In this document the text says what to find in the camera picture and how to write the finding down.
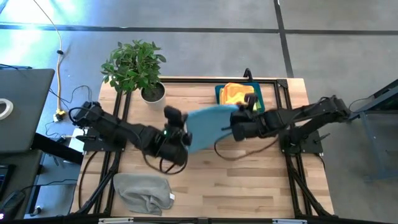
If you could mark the teal microfiber towel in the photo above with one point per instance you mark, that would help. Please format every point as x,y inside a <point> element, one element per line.
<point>208,126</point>

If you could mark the black side desk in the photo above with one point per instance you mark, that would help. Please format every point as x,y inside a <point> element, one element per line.
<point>18,174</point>

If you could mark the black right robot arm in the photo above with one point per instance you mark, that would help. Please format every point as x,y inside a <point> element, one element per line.
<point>311,115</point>

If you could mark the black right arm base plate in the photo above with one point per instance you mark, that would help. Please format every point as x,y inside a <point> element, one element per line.
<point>314,146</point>

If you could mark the silver metal bracket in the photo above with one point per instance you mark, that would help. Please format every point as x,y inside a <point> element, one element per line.
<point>289,221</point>
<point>115,220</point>

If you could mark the white tape roll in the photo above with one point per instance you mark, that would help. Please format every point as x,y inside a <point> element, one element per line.
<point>11,109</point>

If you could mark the white plant pot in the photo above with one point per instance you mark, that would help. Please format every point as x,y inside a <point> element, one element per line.
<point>154,99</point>

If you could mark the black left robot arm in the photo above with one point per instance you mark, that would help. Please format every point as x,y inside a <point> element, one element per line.
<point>118,127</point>

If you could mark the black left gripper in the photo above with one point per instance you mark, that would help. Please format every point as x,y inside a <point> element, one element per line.
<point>174,140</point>

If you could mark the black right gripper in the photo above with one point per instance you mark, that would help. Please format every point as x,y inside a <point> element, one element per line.
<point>248,123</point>

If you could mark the blue plastic bin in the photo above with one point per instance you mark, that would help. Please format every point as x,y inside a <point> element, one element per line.
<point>260,96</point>

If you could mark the grey microfiber towel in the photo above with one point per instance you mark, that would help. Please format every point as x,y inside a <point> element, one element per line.
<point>140,193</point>

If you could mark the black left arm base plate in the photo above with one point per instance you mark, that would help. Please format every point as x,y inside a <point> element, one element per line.
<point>93,145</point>

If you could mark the green potted plant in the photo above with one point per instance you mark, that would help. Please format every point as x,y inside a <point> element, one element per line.
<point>133,65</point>

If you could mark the orange microfiber towel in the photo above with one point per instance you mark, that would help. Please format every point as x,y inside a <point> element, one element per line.
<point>236,93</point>

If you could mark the black aluminium table frame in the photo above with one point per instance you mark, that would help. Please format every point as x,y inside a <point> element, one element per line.
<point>292,186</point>

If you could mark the blue-grey metal cart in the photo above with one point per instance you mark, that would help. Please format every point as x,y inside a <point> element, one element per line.
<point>373,124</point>

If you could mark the white power box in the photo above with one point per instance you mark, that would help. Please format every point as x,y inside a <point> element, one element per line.
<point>74,143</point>

